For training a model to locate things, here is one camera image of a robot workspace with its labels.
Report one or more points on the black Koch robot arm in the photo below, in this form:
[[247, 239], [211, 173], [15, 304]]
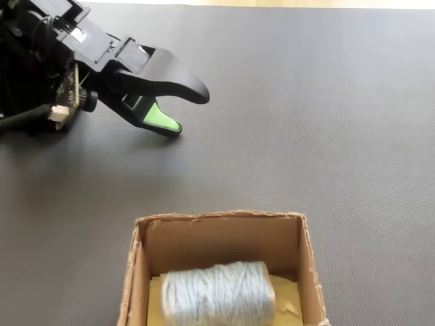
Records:
[[17, 68]]

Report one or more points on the large grey textured mat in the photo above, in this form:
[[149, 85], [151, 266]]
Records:
[[272, 136]]

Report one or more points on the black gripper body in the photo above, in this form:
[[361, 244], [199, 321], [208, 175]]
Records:
[[91, 40]]

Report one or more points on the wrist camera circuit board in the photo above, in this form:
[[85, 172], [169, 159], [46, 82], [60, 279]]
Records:
[[68, 91]]

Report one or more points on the light blue yarn-wrapped block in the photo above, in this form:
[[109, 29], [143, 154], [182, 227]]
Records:
[[217, 295]]

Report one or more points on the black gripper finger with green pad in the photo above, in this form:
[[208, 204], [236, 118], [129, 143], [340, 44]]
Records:
[[170, 81], [159, 119]]

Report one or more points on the open cardboard box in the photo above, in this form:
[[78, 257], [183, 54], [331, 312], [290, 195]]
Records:
[[217, 237]]

